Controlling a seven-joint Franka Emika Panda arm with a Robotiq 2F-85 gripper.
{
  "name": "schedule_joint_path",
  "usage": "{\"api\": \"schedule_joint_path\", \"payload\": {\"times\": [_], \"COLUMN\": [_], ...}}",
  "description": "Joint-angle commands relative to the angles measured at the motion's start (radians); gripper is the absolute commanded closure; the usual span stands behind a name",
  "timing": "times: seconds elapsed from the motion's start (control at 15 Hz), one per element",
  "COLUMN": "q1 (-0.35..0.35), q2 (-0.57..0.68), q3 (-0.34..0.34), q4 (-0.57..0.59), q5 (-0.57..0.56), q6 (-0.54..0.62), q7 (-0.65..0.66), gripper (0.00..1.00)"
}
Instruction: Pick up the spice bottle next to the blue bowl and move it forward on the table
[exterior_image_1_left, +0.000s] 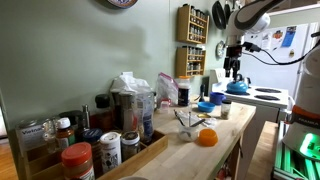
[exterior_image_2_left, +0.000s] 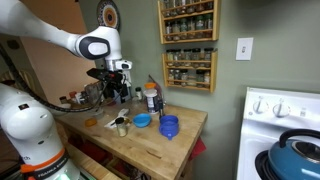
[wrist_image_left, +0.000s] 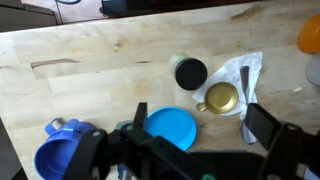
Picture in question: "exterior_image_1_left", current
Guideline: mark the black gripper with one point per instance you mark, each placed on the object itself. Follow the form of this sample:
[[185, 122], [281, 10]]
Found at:
[[232, 63]]

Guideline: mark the small glass spice bottle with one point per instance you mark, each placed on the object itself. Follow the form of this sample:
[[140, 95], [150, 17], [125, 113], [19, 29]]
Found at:
[[226, 110]]

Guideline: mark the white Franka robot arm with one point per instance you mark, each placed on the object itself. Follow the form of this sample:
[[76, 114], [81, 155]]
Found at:
[[253, 13]]

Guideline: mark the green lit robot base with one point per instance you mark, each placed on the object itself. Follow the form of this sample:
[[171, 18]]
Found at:
[[296, 160]]

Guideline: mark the blue bowl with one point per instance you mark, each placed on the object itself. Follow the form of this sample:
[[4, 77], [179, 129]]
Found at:
[[206, 107]]

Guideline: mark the wooden spice rack with jars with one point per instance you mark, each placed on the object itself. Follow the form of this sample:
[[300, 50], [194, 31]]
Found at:
[[190, 61], [191, 25]]

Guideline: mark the orange plastic bowl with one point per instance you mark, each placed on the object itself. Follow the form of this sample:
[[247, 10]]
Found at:
[[208, 137]]

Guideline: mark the dark bottle black cap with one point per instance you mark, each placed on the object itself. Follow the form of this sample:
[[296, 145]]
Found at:
[[102, 110]]

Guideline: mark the white spice shaker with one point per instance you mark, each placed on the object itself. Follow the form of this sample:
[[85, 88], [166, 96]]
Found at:
[[110, 151]]

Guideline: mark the brown bottle white cap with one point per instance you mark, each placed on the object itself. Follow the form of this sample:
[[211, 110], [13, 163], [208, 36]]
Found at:
[[65, 133]]

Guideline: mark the blue kettle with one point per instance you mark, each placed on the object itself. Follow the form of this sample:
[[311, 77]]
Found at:
[[237, 87]]

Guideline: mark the blue mug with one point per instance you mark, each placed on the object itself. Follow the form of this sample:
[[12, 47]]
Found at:
[[217, 98]]

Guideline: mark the black slender tool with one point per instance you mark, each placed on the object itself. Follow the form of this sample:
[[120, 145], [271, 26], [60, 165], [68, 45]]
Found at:
[[202, 93]]

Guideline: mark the white stove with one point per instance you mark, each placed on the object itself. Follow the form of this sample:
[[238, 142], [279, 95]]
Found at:
[[266, 100]]

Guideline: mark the white paper on fridge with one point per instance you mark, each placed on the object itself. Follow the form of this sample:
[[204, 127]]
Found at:
[[265, 41]]

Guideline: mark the gold metal lid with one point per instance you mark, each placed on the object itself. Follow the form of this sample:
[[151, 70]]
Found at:
[[203, 115]]

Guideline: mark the white container orange lid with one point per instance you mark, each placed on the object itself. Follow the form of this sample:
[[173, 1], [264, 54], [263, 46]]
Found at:
[[184, 91]]

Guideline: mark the white refrigerator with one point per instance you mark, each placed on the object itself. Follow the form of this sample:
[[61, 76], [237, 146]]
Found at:
[[283, 70]]

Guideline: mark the clear plastic wrap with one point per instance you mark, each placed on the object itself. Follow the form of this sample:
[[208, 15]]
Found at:
[[210, 122]]

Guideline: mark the black frying pan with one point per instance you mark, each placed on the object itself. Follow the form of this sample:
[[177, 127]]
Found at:
[[227, 11], [218, 15]]

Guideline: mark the blue paper on fridge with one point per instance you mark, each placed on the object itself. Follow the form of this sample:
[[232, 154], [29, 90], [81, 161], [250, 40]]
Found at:
[[288, 36]]

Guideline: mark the clear plastic cup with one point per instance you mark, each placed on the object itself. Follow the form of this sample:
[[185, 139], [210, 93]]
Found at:
[[187, 133]]

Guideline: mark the small jar red label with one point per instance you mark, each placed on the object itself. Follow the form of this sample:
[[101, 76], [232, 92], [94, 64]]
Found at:
[[165, 106]]

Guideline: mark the white plastic bag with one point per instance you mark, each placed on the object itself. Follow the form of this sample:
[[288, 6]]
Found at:
[[130, 83]]

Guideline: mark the tall pepper grinder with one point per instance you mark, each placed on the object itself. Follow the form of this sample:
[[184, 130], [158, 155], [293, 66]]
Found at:
[[127, 111]]

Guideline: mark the wooden tray box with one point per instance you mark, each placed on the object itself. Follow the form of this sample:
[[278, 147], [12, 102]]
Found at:
[[146, 151]]

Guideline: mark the metal shaker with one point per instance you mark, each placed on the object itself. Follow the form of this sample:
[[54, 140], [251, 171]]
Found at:
[[86, 115]]

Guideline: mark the jar with blue lid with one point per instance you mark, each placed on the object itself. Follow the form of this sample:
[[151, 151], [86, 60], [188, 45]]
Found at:
[[93, 136]]

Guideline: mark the dark jar black lid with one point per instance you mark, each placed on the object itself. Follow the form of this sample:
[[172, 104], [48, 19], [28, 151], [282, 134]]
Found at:
[[71, 116]]

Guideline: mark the jar with orange lid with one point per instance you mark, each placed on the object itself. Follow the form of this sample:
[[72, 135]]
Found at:
[[78, 163]]

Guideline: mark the round wall clock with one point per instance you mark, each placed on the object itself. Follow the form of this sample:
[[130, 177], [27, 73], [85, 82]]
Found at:
[[220, 50]]

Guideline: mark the decorative wall plate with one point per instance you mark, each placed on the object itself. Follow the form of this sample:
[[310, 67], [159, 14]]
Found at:
[[122, 2]]

